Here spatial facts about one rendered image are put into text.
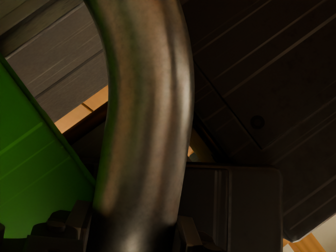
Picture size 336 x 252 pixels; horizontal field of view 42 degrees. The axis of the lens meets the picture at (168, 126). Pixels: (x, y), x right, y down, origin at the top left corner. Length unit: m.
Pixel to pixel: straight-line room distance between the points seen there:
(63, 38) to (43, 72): 0.07
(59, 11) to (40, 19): 0.01
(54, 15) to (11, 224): 0.09
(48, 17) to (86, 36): 0.47
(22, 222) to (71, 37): 0.49
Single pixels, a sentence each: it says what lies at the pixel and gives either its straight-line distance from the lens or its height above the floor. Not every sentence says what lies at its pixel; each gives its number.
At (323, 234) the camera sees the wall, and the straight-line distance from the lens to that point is 9.88.
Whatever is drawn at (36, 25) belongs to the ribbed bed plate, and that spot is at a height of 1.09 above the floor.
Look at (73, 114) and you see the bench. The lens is 0.98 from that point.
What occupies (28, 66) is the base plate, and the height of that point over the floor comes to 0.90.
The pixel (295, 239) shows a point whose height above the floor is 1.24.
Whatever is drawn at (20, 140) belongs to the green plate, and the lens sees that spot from 0.18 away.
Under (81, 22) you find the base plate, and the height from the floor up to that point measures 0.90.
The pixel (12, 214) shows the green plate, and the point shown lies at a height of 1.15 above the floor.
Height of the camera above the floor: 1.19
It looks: 10 degrees down
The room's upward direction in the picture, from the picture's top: 144 degrees clockwise
